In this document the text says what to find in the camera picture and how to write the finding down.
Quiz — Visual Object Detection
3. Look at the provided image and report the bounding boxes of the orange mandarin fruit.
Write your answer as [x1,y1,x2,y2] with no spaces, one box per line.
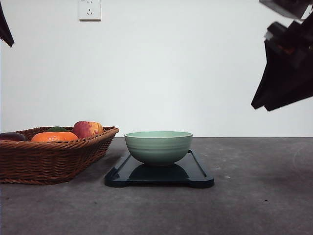
[31,132,78,142]

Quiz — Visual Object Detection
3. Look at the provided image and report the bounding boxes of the brown wicker basket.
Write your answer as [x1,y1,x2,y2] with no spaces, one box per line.
[0,124,119,185]

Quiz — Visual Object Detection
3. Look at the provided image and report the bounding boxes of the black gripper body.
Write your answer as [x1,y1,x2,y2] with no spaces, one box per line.
[259,0,313,62]

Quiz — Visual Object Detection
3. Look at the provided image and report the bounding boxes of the dark red apple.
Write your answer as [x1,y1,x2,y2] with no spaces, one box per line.
[0,132,26,141]

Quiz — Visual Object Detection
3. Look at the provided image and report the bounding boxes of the green lime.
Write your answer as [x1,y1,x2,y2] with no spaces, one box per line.
[46,126,70,133]

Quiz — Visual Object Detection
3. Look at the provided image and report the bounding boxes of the white wall socket left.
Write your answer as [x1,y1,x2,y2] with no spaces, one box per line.
[78,0,102,21]

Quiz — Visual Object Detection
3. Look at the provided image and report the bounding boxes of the light green ceramic bowl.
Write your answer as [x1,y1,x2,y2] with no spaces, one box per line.
[124,131,193,165]

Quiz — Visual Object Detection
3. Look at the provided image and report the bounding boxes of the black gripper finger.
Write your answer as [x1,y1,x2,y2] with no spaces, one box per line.
[264,56,313,112]
[0,2,14,47]
[251,41,294,109]

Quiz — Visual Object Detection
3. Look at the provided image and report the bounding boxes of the red yellow apple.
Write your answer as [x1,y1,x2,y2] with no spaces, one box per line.
[72,121,103,138]

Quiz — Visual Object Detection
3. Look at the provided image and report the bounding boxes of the dark teal rectangular tray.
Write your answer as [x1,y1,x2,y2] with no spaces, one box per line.
[105,149,215,188]

